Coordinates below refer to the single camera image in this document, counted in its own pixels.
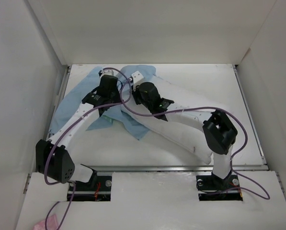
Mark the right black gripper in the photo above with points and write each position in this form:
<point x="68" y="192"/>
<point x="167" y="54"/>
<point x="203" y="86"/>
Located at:
<point x="134" y="93"/>

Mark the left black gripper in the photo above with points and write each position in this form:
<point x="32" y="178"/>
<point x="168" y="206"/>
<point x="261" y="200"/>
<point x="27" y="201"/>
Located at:
<point x="119" y="99"/>

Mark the light blue pillowcase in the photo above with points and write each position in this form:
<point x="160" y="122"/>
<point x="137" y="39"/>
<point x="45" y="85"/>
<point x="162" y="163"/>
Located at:
<point x="71" y="101"/>

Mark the white pillow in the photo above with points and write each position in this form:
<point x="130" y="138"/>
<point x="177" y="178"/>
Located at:
<point x="182" y="128"/>

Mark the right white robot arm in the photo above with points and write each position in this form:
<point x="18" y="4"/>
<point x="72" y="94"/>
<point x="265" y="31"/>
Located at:
<point x="218" y="130"/>

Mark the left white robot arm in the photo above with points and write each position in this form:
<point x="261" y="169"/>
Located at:
<point x="53" y="156"/>

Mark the pink plastic bag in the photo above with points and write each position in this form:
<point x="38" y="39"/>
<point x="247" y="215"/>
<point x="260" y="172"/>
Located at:
<point x="52" y="224"/>

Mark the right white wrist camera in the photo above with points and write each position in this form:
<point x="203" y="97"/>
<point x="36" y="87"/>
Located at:
<point x="137" y="78"/>

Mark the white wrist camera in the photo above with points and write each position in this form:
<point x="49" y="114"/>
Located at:
<point x="137" y="78"/>
<point x="101" y="72"/>

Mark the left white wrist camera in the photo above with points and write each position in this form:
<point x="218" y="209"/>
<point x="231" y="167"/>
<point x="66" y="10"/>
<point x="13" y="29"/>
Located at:
<point x="101" y="72"/>

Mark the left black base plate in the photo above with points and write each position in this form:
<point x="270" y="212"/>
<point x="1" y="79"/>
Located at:
<point x="98" y="190"/>

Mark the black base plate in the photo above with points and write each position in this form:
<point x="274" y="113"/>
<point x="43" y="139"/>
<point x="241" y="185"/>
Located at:
<point x="98" y="190"/>
<point x="213" y="188"/>

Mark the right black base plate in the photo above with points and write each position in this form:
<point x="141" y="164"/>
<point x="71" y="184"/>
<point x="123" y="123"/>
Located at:
<point x="213" y="188"/>

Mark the aluminium front rail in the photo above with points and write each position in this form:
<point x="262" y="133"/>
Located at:
<point x="175" y="168"/>

